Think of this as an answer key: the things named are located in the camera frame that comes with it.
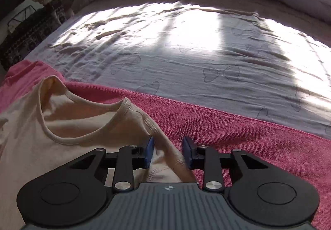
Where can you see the dark patterned cloth cover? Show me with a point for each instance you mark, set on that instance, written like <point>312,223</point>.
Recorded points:
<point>25,33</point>

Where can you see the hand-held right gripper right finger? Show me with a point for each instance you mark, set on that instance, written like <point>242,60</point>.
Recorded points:
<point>188,152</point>

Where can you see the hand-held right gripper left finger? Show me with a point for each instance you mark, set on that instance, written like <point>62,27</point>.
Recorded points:
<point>148,152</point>

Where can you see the beige t-shirt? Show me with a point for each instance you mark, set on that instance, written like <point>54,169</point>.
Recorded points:
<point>64,121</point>

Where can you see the grey bedsheet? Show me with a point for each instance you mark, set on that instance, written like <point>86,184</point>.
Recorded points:
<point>181,51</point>

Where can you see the pink terry blanket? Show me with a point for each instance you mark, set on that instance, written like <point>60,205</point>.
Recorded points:
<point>232,137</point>

